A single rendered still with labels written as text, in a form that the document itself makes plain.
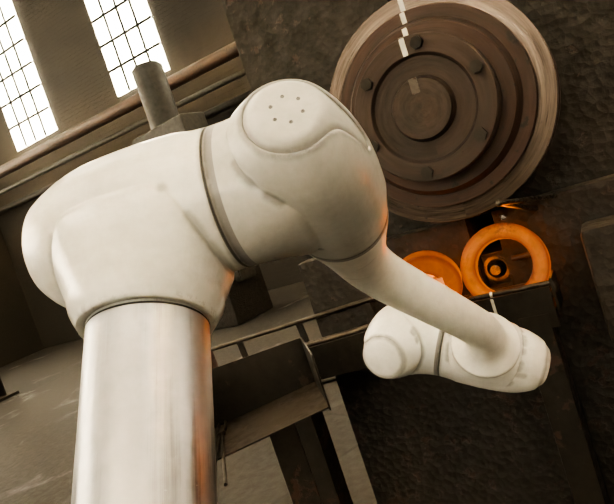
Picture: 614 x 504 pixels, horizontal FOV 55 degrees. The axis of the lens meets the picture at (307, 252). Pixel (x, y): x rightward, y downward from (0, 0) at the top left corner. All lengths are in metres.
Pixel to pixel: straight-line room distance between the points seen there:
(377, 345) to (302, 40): 0.86
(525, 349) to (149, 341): 0.65
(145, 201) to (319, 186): 0.14
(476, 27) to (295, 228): 0.81
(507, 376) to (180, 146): 0.64
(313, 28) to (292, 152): 1.11
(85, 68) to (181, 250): 10.10
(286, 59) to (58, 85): 9.56
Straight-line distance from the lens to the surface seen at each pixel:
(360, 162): 0.47
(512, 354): 0.94
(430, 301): 0.76
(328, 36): 1.51
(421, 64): 1.19
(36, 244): 0.54
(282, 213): 0.47
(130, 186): 0.50
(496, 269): 1.38
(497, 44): 1.21
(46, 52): 11.19
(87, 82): 10.52
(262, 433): 1.25
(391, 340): 0.94
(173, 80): 8.41
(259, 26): 1.60
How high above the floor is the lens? 1.01
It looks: 4 degrees down
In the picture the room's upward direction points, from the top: 18 degrees counter-clockwise
